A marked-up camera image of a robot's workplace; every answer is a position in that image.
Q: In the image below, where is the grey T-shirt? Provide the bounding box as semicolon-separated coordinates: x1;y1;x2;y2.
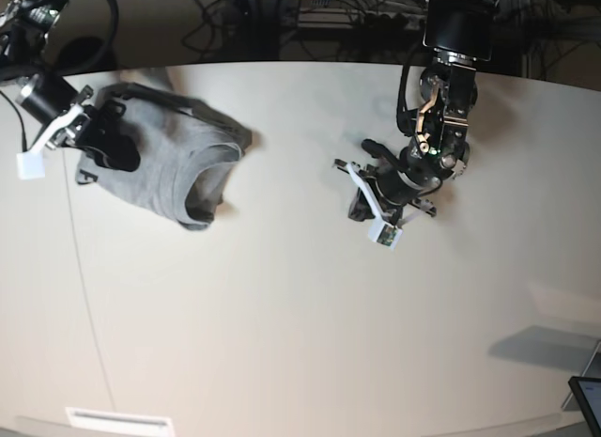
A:
75;83;253;231

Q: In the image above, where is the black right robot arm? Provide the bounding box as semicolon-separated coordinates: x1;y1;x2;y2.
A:
1;0;140;179

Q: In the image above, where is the black power strip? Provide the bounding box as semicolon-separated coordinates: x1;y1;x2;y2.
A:
297;8;426;32

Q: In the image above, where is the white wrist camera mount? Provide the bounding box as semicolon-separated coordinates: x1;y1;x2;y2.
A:
17;104;90;180
333;159;429;250

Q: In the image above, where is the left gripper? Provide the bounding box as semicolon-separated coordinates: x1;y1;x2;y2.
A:
347;164;439;222

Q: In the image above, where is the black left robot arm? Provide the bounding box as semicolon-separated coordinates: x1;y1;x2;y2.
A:
348;0;497;224

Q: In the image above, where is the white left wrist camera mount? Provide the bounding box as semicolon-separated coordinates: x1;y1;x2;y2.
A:
333;159;429;250

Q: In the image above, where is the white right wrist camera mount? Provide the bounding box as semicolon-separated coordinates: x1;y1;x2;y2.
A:
17;104;90;180

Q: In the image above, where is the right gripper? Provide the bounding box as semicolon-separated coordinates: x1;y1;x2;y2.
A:
46;86;141;172

